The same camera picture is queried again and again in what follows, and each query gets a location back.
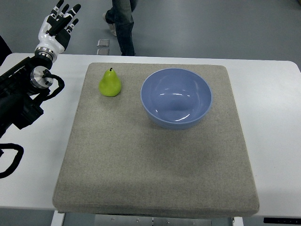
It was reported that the metal floor plate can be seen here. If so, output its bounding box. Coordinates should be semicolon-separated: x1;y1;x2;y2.
97;39;110;47
96;48;110;56

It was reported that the blue ceramic bowl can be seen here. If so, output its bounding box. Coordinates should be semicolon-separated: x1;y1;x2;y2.
140;68;213;130

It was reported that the person in dark jeans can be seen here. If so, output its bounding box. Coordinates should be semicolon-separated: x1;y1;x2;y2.
103;0;138;56

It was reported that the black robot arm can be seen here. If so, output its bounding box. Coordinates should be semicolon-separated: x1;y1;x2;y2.
0;56;65;136

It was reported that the upper metal floor plate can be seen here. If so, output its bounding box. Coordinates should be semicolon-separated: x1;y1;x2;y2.
97;39;110;47

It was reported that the black table control panel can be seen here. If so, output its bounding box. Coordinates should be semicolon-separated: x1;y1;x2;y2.
263;218;301;225

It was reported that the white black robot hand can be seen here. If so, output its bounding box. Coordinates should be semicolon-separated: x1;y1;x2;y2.
35;0;81;62

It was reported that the lower metal floor plate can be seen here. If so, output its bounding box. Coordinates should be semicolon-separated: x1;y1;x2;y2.
96;48;110;56

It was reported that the metal table frame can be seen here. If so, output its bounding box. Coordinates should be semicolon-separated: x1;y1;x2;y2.
50;210;244;226

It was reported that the grey felt mat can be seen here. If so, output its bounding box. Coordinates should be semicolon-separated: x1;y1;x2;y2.
52;63;260;218

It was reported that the green pear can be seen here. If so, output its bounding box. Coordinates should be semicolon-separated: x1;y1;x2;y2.
98;68;121;97

